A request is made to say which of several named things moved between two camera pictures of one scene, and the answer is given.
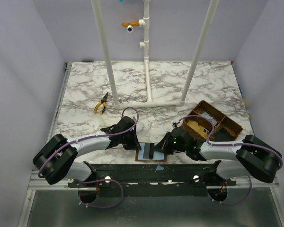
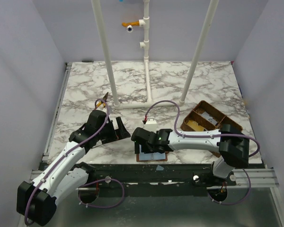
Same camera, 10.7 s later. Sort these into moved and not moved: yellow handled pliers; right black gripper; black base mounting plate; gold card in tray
Moved: right black gripper
Not moved: gold card in tray; yellow handled pliers; black base mounting plate
